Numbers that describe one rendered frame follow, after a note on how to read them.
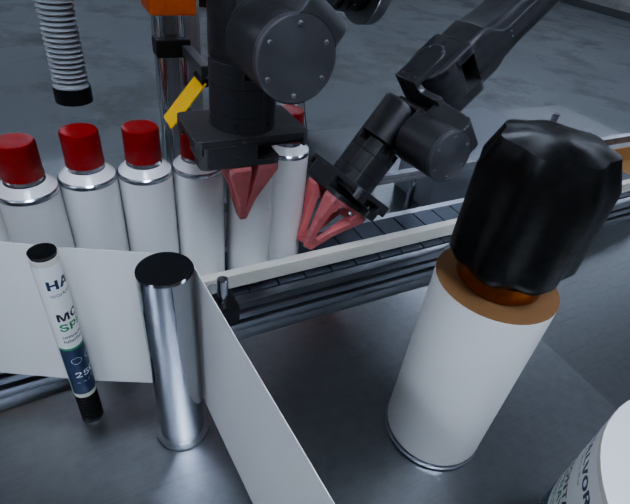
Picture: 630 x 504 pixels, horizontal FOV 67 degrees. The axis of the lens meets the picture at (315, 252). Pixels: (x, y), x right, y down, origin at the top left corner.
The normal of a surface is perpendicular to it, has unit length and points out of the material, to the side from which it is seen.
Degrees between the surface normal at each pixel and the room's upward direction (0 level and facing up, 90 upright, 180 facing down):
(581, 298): 0
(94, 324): 90
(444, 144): 88
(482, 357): 90
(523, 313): 5
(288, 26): 90
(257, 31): 54
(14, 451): 0
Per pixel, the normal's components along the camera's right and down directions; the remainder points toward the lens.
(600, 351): 0.11, -0.79
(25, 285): -0.03, 0.61
